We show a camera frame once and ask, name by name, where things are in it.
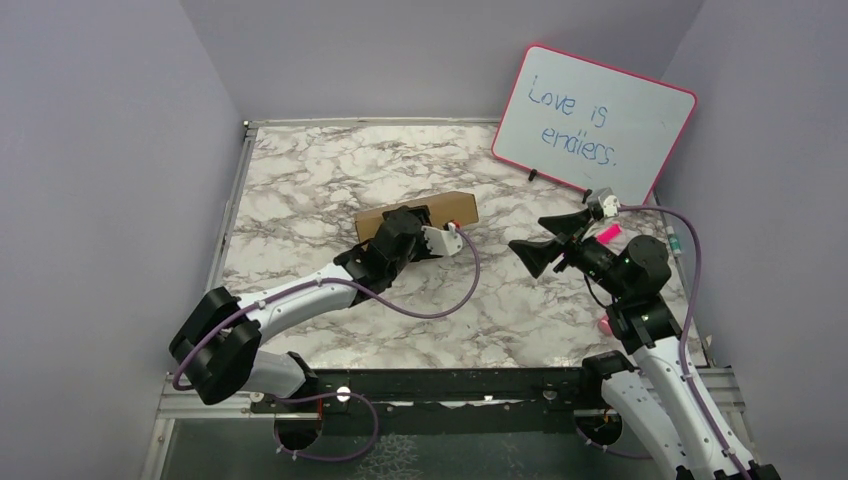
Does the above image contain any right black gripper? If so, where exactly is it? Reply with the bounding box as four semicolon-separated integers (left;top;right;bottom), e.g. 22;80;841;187
510;207;632;299

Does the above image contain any brown cardboard box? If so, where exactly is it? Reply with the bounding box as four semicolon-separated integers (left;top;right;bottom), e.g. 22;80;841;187
353;191;480;242

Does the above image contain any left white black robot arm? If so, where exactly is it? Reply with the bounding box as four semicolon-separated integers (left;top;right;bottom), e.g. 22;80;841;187
168;205;434;411

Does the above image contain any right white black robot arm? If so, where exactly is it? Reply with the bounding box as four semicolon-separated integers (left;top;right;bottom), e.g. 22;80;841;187
508;208;780;479

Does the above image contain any pink marker pen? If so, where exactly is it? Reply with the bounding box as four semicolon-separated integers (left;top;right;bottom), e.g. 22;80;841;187
595;224;623;245

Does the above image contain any pink eraser block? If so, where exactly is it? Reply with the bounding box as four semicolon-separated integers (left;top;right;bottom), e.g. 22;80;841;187
598;317;612;335

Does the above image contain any pink framed whiteboard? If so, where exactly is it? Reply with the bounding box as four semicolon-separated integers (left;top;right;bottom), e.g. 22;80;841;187
491;44;698;205

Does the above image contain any green capped marker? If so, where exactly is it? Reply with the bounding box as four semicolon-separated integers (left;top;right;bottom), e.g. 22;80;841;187
665;225;682;257

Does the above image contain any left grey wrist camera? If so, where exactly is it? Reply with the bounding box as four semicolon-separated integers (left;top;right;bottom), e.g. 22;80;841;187
422;222;464;257

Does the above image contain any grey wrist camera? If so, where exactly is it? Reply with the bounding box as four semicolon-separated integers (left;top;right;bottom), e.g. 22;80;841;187
422;222;464;257
585;187;621;221

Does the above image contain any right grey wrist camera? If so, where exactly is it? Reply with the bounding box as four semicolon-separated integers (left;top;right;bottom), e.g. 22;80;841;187
585;187;621;221

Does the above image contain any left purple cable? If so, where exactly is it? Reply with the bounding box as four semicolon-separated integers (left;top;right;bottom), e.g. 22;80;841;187
172;228;482;463

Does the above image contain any purple cable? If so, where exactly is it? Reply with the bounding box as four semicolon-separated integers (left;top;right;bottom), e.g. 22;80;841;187
616;203;757;480
172;228;482;463

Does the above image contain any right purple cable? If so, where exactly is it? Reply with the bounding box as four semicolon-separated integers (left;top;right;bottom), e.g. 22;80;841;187
616;203;757;480

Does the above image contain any aluminium table frame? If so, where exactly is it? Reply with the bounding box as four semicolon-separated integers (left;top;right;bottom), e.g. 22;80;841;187
169;123;777;479

